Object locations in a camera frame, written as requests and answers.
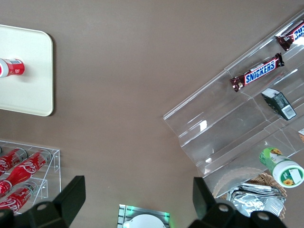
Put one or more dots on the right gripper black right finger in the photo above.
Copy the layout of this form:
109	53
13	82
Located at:
209	211

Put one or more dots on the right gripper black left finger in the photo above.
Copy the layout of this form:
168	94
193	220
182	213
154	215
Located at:
64	204

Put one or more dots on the deep tan wicker basket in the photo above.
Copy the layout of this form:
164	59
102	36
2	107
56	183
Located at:
266	178

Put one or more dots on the beige plastic tray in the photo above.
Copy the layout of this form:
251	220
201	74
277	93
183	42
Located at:
28	95

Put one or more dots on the clear acrylic bottle rack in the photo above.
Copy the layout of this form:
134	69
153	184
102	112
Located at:
55	166

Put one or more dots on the red cola bottle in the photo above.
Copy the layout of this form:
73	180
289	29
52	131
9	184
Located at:
13	159
19	198
26	167

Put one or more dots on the silver foil packet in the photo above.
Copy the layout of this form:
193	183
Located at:
256	202

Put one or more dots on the green white capped bottle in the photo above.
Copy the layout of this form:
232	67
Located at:
282	168

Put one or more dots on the clear acrylic stepped display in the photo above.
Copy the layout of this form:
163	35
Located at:
213	123

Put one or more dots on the small black carton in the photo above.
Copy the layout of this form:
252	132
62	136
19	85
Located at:
279	104

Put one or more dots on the brown table cloth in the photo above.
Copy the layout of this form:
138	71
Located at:
118	71

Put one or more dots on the red white yogurt cup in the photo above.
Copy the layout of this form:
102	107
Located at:
14	67

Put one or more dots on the brown Snickers bar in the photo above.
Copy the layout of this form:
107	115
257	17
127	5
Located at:
257	72
293	35

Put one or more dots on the aluminium arm base plate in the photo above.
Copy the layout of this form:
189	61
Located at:
123	210

